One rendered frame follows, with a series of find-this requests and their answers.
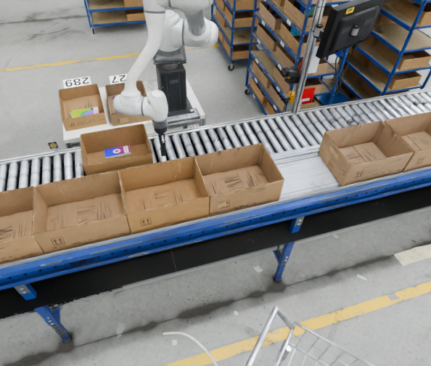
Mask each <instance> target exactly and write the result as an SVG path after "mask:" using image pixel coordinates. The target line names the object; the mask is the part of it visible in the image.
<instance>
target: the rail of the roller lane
mask: <svg viewBox="0 0 431 366"><path fill-rule="evenodd" d="M422 92H424V93H426V92H431V88H427V89H420V90H415V91H407V92H402V93H397V94H389V95H385V96H380V97H372V98H367V99H359V100H354V101H349V102H341V103H337V104H333V105H325V106H320V107H312V108H307V109H302V110H298V113H296V114H295V115H297V117H298V116H299V114H300V113H304V114H305V116H306V113H307V112H312V113H314V112H315V111H316V110H319V111H320V112H321V111H322V110H323V109H327V110H328V111H329V109H330V108H332V107H333V108H334V109H336V108H337V107H339V106H340V107H342V108H344V106H346V105H348V106H349V107H350V106H351V105H353V104H356V105H357V106H358V104H359V103H361V102H362V103H364V104H365V103H366V102H370V103H372V102H373V101H375V100H376V101H378V102H379V101H380V100H381V99H383V100H386V99H387V98H391V99H393V98H394V97H397V98H399V97H401V96H404V97H406V96H407V95H409V94H410V95H411V96H413V94H420V93H422ZM286 115H288V116H289V117H291V115H293V113H292V112H291V111H289V112H285V113H277V114H272V115H264V116H259V117H254V118H247V119H242V120H238V121H229V122H225V123H217V124H212V125H207V126H199V127H194V128H190V129H182V130H177V131H169V132H165V135H166V136H169V137H170V139H171V143H173V139H172V136H173V135H174V134H178V135H179V138H180V140H181V142H183V140H182V138H181V135H182V134H183V133H187V134H188V136H189V139H190V140H192V138H191V136H190V134H191V132H193V131H196V132H197V135H198V137H199V138H201V137H200V135H199V132H200V131H201V130H205V131H206V133H207V136H208V137H209V133H208V130H209V129H214V130H215V132H216V134H217V135H218V132H217V131H216V130H217V128H218V127H222V128H223V130H224V131H225V133H226V130H225V128H226V126H231V127H232V128H233V130H234V125H235V124H239V125H240V126H241V128H242V124H243V123H248V124H249V126H250V128H251V129H252V127H251V125H250V124H251V122H253V121H256V122H257V124H258V122H259V121H260V120H264V121H265V122H266V124H267V120H268V119H269V118H272V119H273V120H274V122H275V118H277V117H280V118H281V119H282V120H283V117H284V116H286ZM275 123H276V122H275ZM258 125H259V124H258ZM267 125H268V124H267ZM268 126H269V125H268ZM259 127H260V126H259ZM242 130H243V131H244V129H243V128H242ZM234 132H235V130H234ZM226 134H227V133H226ZM147 136H148V139H150V140H151V142H152V146H153V147H154V146H155V144H154V138H157V137H158V134H152V135H147ZM158 138H159V137H158ZM76 151H81V147H74V148H70V149H65V150H58V152H57V153H55V152H54V151H52V152H44V153H40V154H35V155H26V156H22V157H17V158H9V159H4V160H0V164H5V165H7V167H8V169H7V172H9V165H10V163H12V162H16V163H18V164H19V170H20V166H21V162H22V161H23V160H28V161H29V162H30V168H31V166H32V160H33V159H34V158H38V159H39V160H40V161H41V166H43V158H44V157H46V156H48V157H50V158H51V160H52V164H54V156H55V155H61V156H62V163H64V155H65V153H71V154H72V156H73V160H75V152H76Z"/></svg>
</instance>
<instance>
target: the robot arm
mask: <svg viewBox="0 0 431 366"><path fill-rule="evenodd" d="M142 2H143V6H144V15H145V18H146V22H147V29H148V35H149V36H148V41H147V44H146V46H145V48H144V49H143V51H142V52H141V54H140V55H139V57H138V58H137V60H136V61H135V63H134V64H133V66H132V67H131V69H130V70H129V72H128V75H127V76H126V82H125V88H124V90H123V91H122V92H121V94H119V95H118V96H116V97H115V98H114V100H113V106H114V108H115V109H116V110H117V111H118V112H119V113H122V114H125V115H134V116H140V115H143V116H147V117H150V118H151V119H152V125H153V126H154V130H155V132H156V133H157V134H158V137H159V141H160V146H161V147H160V151H161V156H166V151H165V149H166V148H165V132H166V131H167V125H168V103H167V99H166V96H165V94H164V93H163V92H162V91H160V90H153V91H151V92H150V93H149V95H148V97H143V96H142V95H141V92H140V91H138V89H137V88H136V81H137V78H138V77H139V76H140V74H141V73H142V71H143V70H144V69H145V68H146V66H147V65H148V64H149V62H150V61H151V60H152V58H153V57H154V56H155V55H157V57H156V61H157V62H161V61H174V60H179V61H183V60H184V57H183V56H182V51H181V49H182V46H191V47H209V46H212V45H214V44H215V43H216V42H217V40H218V27H217V25H216V24H215V23H213V22H212V21H209V20H207V19H206V18H205V17H204V13H203V10H204V9H207V8H208V7H210V6H211V5H212V3H213V0H142ZM167 7H173V8H177V9H179V10H181V11H182V12H184V15H185V18H186V19H185V20H184V19H181V18H180V17H179V15H178V14H177V13H176V12H174V11H172V10H169V9H167V10H165V8H167Z"/></svg>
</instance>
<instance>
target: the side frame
mask: <svg viewBox="0 0 431 366"><path fill-rule="evenodd" d="M412 182H413V183H412ZM404 183H405V184H404ZM430 185H431V169H430V170H426V171H420V172H417V173H414V174H408V175H405V176H399V177H396V178H392V179H386V180H382V181H379V182H373V183H370V184H364V185H361V186H357V187H351V188H348V189H344V190H339V191H335V192H330V193H326V194H323V195H317V196H313V197H310V198H304V199H301V200H295V201H292V202H288V203H283V204H279V205H275V206H270V207H266V208H261V209H257V210H254V211H248V212H244V213H238V214H235V215H232V216H226V217H223V218H219V219H214V220H210V221H204V222H200V223H197V224H191V225H188V226H185V227H179V228H175V229H170V230H166V231H162V232H157V233H153V234H150V235H145V236H141V237H135V238H131V239H128V240H122V241H119V242H116V243H110V244H106V245H101V246H97V247H93V248H88V249H84V250H81V251H75V252H72V253H66V254H62V255H59V256H53V257H50V258H46V259H41V260H37V261H32V262H28V263H24V264H18V265H15V266H12V267H6V268H3V269H0V290H3V289H7V288H13V287H16V286H19V285H24V284H28V283H31V282H36V281H39V280H45V279H49V278H52V277H57V276H60V275H66V274H70V273H73V272H78V271H81V270H85V269H90V268H93V267H99V266H102V265H105V264H111V263H114V262H117V261H122V260H126V259H132V258H135V257H138V256H143V255H147V254H150V253H156V252H159V251H164V250H168V249H171V248H176V247H179V246H183V245H188V244H192V243H197V242H200V241H203V240H209V239H213V238H216V237H221V236H224V235H230V234H233V233H236V232H242V231H245V230H249V229H254V228H257V227H262V226H266V225H270V224H275V223H278V222H281V221H286V220H290V219H296V218H299V217H302V216H307V215H311V214H316V213H319V212H323V211H328V210H332V209H335V208H340V207H343V206H349V205H353V204H356V203H361V202H364V201H368V200H373V199H376V198H382V197H385V196H388V195H394V194H397V193H400V192H405V191H409V190H415V189H418V188H421V187H426V186H430ZM385 188H386V189H385ZM375 191H376V192H375ZM366 192H367V193H366ZM356 195H357V196H356ZM346 197H347V198H346ZM326 202H327V203H326ZM315 205H316V206H315ZM305 207H306V208H305ZM294 210H295V211H294ZM283 212H284V213H283ZM272 215H273V216H272ZM261 217H262V219H261ZM249 220H251V221H249ZM238 223H239V224H238ZM227 225H228V226H227ZM226 226H227V227H226ZM214 229H215V230H214ZM202 231H204V232H202ZM190 234H192V235H190ZM189 235H190V236H189ZM177 237H178V239H177ZM164 240H166V241H165V242H164ZM151 243H153V245H151ZM139 246H140V248H138V247H139ZM124 250H127V251H124ZM111 253H113V254H111ZM97 256H99V258H97ZM84 259H85V261H83V260H84ZM68 263H71V264H68ZM54 267H56V268H54ZM39 270H41V271H39ZM25 273H26V275H24V274H25ZM9 277H11V278H10V279H9Z"/></svg>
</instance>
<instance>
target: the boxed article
mask: <svg viewBox="0 0 431 366"><path fill-rule="evenodd" d="M104 154H105V158H115V157H119V156H124V155H127V154H131V151H130V148H129V145H126V146H122V147H115V148H110V149H106V150H104Z"/></svg>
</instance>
